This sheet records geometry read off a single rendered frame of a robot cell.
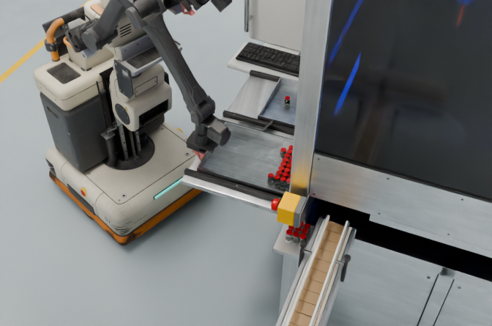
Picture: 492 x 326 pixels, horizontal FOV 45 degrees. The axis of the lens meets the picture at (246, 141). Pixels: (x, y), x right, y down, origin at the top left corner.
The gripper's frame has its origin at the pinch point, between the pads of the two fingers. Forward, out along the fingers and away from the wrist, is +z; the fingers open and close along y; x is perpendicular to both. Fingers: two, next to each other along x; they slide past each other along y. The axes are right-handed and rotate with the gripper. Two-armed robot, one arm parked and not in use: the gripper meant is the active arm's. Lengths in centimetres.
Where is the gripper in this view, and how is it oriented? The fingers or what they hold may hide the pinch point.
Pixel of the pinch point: (201, 157)
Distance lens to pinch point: 213.3
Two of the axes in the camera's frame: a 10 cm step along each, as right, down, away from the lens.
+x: 3.9, -6.4, 6.6
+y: 9.2, 3.3, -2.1
